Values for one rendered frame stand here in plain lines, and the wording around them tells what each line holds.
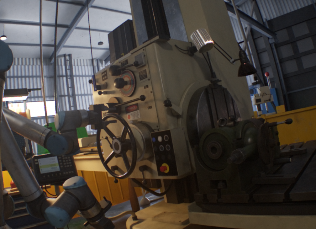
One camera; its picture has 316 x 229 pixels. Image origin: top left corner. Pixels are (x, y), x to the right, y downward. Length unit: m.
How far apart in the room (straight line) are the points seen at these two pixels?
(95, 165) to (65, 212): 1.86
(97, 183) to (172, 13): 3.03
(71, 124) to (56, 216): 0.51
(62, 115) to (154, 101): 0.55
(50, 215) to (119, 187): 3.68
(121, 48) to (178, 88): 1.46
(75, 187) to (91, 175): 3.29
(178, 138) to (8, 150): 0.81
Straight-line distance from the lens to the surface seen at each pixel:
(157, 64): 1.43
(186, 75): 1.58
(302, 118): 3.49
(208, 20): 2.10
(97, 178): 4.27
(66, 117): 1.19
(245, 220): 1.06
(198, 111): 1.41
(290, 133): 3.56
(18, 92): 2.98
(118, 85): 1.54
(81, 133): 5.59
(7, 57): 0.80
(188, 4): 2.22
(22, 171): 0.94
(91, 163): 2.78
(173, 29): 2.26
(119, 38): 2.86
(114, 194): 4.47
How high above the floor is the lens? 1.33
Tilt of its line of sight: 5 degrees up
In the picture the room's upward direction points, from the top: 10 degrees counter-clockwise
